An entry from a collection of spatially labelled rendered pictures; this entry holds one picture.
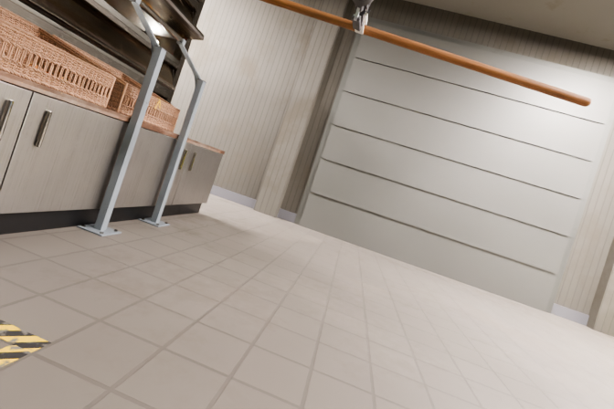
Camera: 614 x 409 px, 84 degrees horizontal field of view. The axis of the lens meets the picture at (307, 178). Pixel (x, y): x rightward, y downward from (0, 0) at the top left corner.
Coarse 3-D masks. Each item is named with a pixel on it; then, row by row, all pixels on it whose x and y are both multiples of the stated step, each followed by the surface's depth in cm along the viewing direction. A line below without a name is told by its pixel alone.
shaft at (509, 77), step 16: (272, 0) 124; (288, 0) 123; (320, 16) 121; (336, 16) 121; (368, 32) 119; (384, 32) 118; (416, 48) 117; (432, 48) 116; (464, 64) 115; (480, 64) 114; (512, 80) 113; (528, 80) 112; (560, 96) 111; (576, 96) 110
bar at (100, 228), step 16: (144, 16) 170; (160, 48) 166; (160, 64) 169; (192, 64) 216; (144, 80) 166; (144, 96) 166; (192, 96) 214; (144, 112) 169; (192, 112) 213; (128, 128) 166; (128, 144) 166; (176, 144) 214; (128, 160) 168; (176, 160) 213; (112, 176) 166; (112, 192) 165; (160, 192) 213; (112, 208) 169; (160, 208) 213; (96, 224) 165; (160, 224) 213
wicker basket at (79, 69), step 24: (0, 24) 106; (24, 24) 156; (0, 48) 109; (24, 48) 115; (48, 48) 124; (72, 48) 161; (24, 72) 118; (48, 72) 126; (72, 72) 136; (96, 72) 147; (96, 96) 151
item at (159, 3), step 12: (144, 0) 228; (156, 0) 226; (168, 0) 227; (156, 12) 243; (168, 12) 241; (180, 12) 243; (168, 24) 259; (180, 24) 257; (180, 36) 279; (192, 36) 276
